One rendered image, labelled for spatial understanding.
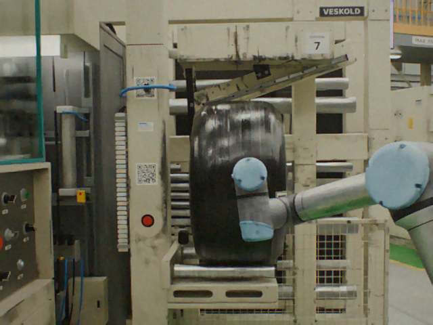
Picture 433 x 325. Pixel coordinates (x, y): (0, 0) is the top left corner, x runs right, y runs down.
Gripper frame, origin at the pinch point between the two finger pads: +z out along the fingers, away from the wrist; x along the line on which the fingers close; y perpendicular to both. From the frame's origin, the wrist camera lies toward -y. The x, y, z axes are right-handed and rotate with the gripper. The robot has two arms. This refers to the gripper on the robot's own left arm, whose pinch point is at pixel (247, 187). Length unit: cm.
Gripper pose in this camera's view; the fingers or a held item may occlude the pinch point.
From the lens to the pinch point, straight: 150.2
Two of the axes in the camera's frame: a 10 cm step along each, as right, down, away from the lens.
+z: 0.3, 0.6, 10.0
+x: -10.0, 0.0, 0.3
